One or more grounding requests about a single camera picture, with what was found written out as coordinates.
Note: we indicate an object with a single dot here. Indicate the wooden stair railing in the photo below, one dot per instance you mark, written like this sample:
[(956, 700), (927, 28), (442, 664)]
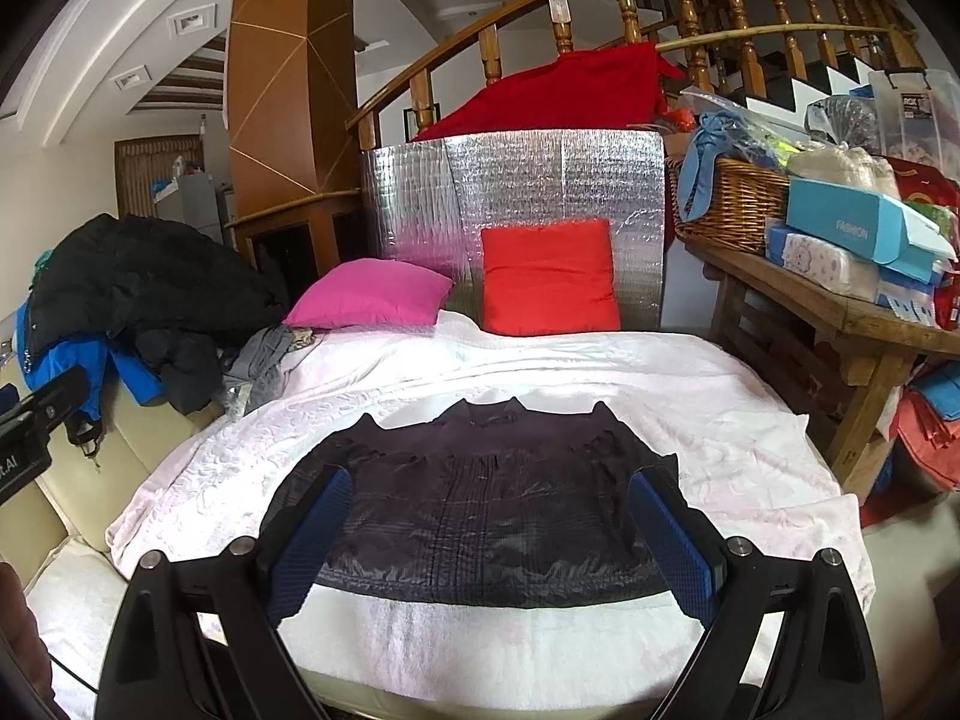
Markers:
[(722, 45)]

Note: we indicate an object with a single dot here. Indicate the black coat pile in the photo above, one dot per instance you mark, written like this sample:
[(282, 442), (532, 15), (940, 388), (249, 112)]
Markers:
[(158, 292)]

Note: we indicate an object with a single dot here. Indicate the person's left hand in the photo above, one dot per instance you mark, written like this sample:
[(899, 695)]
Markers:
[(19, 626)]

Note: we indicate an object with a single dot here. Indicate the magenta pillow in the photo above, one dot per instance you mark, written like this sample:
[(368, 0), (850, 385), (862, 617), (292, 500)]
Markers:
[(372, 292)]

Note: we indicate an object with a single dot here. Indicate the red gift box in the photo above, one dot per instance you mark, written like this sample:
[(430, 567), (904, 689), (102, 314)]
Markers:
[(936, 197)]

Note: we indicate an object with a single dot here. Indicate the blue cardboard shoe box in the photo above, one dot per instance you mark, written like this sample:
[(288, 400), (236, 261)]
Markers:
[(870, 224)]

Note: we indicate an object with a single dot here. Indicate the wooden side table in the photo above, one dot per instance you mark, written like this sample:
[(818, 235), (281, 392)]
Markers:
[(835, 360)]

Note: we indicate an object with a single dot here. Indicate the grey cabinet in background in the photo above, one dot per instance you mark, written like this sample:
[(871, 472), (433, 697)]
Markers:
[(194, 199)]

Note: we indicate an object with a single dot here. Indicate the stack of folded cloths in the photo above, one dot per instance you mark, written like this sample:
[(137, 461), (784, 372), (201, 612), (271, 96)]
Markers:
[(931, 442)]

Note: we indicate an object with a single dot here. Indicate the red blanket on railing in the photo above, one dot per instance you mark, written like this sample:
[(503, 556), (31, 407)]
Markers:
[(612, 89)]

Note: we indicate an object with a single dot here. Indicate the white patterned tissue pack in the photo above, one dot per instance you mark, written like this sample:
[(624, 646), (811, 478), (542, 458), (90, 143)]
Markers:
[(821, 262)]

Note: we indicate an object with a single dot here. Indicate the red square pillow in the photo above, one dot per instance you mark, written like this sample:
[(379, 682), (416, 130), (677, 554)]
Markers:
[(548, 279)]

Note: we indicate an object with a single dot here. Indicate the grey folded garment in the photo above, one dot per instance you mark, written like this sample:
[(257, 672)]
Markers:
[(254, 378)]

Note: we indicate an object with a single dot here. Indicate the wicker basket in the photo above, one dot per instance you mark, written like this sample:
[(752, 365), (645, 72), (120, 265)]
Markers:
[(745, 199)]

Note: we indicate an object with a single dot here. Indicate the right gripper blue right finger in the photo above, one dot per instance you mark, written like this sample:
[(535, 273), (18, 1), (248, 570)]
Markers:
[(782, 638)]

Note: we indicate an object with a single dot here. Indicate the white pink bed blanket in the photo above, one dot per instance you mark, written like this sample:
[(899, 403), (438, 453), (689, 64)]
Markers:
[(744, 459)]

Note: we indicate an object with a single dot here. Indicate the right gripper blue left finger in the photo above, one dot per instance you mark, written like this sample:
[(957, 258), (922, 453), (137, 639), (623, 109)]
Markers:
[(199, 638)]

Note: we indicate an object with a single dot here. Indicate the brown wooden column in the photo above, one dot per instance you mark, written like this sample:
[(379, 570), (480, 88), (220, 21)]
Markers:
[(290, 90)]

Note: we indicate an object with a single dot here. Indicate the blue cloth in basket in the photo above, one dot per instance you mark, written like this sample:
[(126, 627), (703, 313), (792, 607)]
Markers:
[(719, 134)]

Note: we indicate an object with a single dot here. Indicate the clear plastic storage box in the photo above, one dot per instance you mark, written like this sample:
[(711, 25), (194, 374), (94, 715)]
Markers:
[(917, 114)]

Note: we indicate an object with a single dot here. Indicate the silver foil insulation panel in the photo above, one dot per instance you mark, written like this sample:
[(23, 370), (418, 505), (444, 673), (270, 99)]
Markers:
[(428, 202)]

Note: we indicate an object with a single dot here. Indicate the black quilted puffer jacket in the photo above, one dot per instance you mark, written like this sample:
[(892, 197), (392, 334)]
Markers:
[(487, 505)]

